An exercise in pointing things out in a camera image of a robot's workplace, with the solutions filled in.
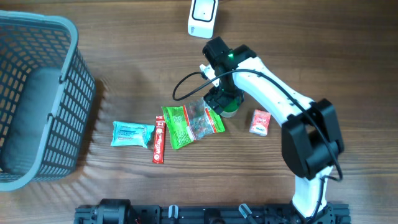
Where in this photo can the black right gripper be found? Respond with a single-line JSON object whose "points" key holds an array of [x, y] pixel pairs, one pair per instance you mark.
{"points": [[221, 98]]}

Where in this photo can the green lid jar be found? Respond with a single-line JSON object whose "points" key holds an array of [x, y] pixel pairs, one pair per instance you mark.
{"points": [[229, 111]]}

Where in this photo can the green candy bag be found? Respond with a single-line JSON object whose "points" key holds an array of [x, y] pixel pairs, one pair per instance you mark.
{"points": [[191, 122]]}

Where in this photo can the red small box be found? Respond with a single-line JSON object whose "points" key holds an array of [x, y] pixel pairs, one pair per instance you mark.
{"points": [[260, 123]]}

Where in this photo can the red coffee stick sachet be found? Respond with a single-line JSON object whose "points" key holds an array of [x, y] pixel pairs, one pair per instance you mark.
{"points": [[159, 141]]}

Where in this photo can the teal tissue pack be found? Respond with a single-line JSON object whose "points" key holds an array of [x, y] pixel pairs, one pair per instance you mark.
{"points": [[131, 134]]}

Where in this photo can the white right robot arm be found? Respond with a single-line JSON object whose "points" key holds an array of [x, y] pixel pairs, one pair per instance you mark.
{"points": [[310, 131]]}

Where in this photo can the white barcode scanner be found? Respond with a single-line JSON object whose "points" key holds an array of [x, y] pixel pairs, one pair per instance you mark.
{"points": [[202, 16]]}

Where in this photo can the grey plastic basket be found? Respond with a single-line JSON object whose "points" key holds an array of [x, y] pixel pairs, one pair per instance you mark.
{"points": [[47, 92]]}

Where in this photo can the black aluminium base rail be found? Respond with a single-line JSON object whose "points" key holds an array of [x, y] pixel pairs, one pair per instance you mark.
{"points": [[123, 212]]}

